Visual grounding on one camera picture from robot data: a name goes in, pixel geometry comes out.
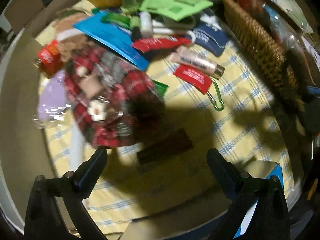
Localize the dark red small pack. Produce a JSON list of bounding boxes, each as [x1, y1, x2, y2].
[[137, 129, 193, 165]]

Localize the blue UTO box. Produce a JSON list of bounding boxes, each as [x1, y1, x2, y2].
[[120, 160, 284, 240]]

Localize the white foam strip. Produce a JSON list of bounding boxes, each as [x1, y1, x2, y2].
[[69, 124, 86, 171]]

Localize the yellow checkered tablecloth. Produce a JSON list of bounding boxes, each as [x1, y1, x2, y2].
[[35, 0, 295, 235]]

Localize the purple soap in wrapper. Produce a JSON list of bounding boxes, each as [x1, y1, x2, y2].
[[37, 69, 70, 122]]

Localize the small green sachet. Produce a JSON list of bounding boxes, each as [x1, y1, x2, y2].
[[153, 80, 169, 97]]

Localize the wicker basket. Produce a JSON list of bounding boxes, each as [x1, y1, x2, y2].
[[222, 0, 310, 102]]

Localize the beige cosmetic tube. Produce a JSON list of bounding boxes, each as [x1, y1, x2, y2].
[[168, 46, 225, 79]]

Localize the navy blue pouch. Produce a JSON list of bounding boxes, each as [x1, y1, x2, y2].
[[185, 21, 230, 57]]

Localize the blue flat package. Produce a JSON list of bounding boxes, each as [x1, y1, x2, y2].
[[74, 12, 150, 71]]

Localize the red sachet packet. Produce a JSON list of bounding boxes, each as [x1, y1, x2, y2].
[[131, 36, 192, 53]]

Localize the green paper card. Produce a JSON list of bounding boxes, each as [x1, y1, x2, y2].
[[139, 0, 213, 21]]

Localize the red fabric tag keychain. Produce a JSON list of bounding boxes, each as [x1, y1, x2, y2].
[[174, 64, 225, 112]]

